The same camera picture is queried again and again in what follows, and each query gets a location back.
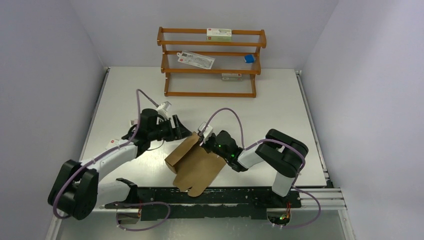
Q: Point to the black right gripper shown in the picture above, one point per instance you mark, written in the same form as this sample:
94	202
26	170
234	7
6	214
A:
205	145

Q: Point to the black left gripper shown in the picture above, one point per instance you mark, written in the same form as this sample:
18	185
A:
179	132

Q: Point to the brown cardboard box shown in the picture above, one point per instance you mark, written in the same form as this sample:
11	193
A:
194	168

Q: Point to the orange wooden shelf rack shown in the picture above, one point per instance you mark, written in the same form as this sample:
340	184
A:
195	51

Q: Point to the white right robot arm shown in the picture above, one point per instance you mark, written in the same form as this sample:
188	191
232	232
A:
285	154

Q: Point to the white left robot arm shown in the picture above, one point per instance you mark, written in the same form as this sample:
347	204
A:
78	187

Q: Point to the small box lower shelf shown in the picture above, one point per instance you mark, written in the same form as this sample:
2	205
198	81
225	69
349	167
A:
231	77

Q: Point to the green white box top shelf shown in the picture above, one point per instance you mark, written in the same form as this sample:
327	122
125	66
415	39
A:
218	35

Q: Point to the small pink white object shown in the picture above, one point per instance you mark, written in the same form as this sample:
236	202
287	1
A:
133	122

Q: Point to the white flat package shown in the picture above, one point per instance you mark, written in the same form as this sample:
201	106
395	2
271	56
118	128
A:
195	60

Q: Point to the small blue object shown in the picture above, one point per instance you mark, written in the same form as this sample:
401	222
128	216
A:
249	59

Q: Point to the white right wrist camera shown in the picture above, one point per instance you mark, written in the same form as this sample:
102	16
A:
205	131

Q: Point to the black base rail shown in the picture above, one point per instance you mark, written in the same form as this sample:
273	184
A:
214	202

